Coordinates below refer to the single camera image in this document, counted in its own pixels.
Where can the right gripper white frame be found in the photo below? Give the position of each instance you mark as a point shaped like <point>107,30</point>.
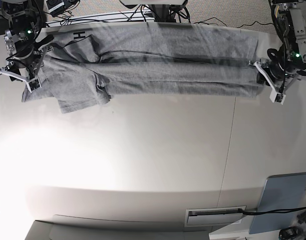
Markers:
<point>24,69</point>

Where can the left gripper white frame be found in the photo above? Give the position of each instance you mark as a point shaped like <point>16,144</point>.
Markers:
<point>280,77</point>

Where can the grey T-shirt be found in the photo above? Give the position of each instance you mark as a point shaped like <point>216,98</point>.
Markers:
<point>89,68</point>

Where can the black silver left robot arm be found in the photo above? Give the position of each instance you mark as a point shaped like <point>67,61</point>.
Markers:
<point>289,24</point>

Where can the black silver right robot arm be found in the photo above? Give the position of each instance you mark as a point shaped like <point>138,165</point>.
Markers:
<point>26,54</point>

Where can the blue-grey tablet panel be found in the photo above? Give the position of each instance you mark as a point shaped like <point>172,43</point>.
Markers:
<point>280,192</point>

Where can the black device with blue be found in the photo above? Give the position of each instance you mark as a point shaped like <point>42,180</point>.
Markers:
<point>288,233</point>

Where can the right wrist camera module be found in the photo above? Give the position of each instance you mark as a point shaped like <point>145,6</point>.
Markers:
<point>33,84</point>

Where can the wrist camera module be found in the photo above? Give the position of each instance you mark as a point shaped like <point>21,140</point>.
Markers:
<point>277,97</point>
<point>33,84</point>

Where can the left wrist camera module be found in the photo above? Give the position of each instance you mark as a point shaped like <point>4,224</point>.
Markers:
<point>277,97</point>

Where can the grey camera box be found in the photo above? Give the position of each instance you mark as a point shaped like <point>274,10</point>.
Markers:
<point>55,7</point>

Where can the white cable slot tray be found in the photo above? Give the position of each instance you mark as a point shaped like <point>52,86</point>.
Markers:
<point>213,216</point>

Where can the white central mount stand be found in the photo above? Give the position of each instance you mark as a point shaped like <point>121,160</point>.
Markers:
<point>162,10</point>

